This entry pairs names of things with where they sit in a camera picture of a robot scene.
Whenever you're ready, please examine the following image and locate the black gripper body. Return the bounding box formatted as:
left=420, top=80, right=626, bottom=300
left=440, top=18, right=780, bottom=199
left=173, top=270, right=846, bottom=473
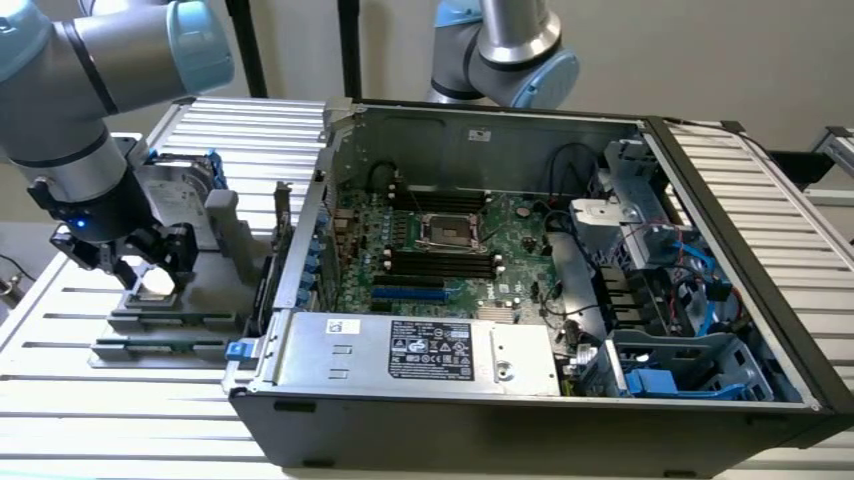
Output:
left=27, top=167, right=165, bottom=247

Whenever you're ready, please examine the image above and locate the black expansion slot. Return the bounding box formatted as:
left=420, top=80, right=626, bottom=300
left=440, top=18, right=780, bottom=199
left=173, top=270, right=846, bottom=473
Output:
left=371, top=274, right=447, bottom=289

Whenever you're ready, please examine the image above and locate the blue expansion slot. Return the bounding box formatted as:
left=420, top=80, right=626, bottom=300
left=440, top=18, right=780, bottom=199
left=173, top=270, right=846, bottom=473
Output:
left=369, top=286, right=448, bottom=304

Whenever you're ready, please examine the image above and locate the black RAM slot bank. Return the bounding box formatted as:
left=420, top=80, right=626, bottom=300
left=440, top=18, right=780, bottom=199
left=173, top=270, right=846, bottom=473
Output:
left=389, top=189, right=487, bottom=215
left=388, top=248, right=500, bottom=280

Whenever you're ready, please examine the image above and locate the CPU socket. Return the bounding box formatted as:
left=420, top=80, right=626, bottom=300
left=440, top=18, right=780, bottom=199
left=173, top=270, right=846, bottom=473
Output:
left=411, top=211, right=487, bottom=252

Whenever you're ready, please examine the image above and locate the grey parts rack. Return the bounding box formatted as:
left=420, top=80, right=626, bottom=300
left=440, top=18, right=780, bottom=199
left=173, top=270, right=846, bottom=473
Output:
left=88, top=189, right=272, bottom=370

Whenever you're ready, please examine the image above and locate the hard disk with blue rails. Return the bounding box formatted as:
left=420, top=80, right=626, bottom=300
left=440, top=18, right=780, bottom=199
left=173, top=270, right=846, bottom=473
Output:
left=135, top=148, right=229, bottom=237

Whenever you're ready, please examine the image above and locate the green RAM stick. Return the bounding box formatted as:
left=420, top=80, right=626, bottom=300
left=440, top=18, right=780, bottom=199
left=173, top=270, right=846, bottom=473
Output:
left=109, top=311, right=236, bottom=325
left=95, top=338, right=227, bottom=352

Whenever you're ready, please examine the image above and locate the graphics card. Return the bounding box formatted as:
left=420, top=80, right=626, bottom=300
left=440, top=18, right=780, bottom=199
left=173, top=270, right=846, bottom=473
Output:
left=255, top=180, right=299, bottom=332

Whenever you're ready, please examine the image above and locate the silver power supply unit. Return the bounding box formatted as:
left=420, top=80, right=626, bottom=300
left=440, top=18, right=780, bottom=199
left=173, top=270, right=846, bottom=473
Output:
left=264, top=311, right=563, bottom=398

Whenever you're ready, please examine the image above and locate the black upright pole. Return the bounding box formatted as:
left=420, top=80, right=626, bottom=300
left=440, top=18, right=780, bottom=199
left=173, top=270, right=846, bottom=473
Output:
left=336, top=0, right=365, bottom=100
left=229, top=0, right=269, bottom=99

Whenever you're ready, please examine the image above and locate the silver chipset heatsink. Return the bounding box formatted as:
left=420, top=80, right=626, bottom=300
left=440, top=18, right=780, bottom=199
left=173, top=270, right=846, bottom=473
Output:
left=475, top=305, right=523, bottom=325

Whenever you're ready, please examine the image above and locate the green motherboard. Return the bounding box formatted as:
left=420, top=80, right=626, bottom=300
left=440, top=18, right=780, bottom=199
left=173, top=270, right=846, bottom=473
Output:
left=317, top=188, right=563, bottom=329

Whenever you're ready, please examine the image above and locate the grey air shroud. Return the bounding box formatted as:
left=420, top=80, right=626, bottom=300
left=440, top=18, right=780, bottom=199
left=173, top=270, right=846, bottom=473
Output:
left=544, top=231, right=610, bottom=342

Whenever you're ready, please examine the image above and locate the black open PC case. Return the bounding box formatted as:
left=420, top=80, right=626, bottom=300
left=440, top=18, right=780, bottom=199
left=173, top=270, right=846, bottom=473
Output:
left=223, top=97, right=854, bottom=470

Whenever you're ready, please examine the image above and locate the metal disk bay cage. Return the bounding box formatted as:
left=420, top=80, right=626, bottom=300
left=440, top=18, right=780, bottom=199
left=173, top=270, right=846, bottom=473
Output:
left=568, top=138, right=696, bottom=269

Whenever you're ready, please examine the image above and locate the grey disk bay with blue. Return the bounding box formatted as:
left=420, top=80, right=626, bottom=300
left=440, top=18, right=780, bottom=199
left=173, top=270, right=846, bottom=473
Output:
left=602, top=328, right=780, bottom=402

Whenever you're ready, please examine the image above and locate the black looped wire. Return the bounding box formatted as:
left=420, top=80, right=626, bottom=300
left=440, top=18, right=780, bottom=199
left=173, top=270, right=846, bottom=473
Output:
left=369, top=159, right=403, bottom=195

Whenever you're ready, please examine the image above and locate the black power wire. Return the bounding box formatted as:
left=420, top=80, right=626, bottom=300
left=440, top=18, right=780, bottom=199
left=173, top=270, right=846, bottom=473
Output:
left=548, top=142, right=600, bottom=202

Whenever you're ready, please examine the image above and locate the blue SATA wire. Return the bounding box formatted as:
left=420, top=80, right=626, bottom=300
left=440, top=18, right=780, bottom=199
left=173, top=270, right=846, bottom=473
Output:
left=671, top=238, right=743, bottom=337

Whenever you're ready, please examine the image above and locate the black cable over case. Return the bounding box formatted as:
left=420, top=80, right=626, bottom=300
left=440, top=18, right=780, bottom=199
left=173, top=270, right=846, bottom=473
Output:
left=664, top=116, right=810, bottom=192

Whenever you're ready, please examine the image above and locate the aluminium profile frame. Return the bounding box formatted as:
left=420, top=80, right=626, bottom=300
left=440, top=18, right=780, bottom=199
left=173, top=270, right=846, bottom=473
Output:
left=803, top=126, right=854, bottom=207

